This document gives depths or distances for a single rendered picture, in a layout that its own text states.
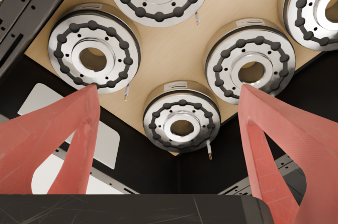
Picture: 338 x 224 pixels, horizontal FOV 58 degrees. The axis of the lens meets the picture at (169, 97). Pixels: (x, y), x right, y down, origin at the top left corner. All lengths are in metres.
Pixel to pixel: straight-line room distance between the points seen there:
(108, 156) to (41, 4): 0.20
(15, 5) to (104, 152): 0.20
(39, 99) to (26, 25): 0.12
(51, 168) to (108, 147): 0.38
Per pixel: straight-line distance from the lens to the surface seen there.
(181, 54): 0.38
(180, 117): 0.39
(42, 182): 0.81
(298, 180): 0.58
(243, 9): 0.36
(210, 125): 0.41
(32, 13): 0.27
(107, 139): 0.40
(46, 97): 0.38
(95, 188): 0.78
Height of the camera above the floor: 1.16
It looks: 54 degrees down
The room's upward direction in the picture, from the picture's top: 180 degrees counter-clockwise
